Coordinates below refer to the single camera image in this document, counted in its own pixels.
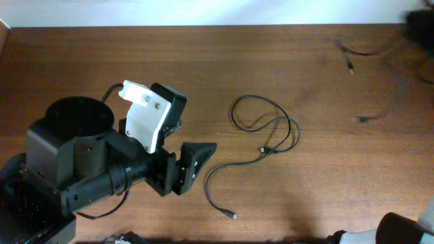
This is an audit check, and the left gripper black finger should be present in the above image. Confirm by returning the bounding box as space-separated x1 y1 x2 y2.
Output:
163 119 182 137
172 142 217 195

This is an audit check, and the black USB cable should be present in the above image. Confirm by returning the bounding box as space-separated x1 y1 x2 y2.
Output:
204 94 302 220
333 33 434 123

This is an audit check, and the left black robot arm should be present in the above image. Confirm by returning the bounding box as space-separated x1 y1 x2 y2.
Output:
1 97 216 243

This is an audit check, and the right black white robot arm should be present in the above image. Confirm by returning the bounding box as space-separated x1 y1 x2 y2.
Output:
322 1 433 244

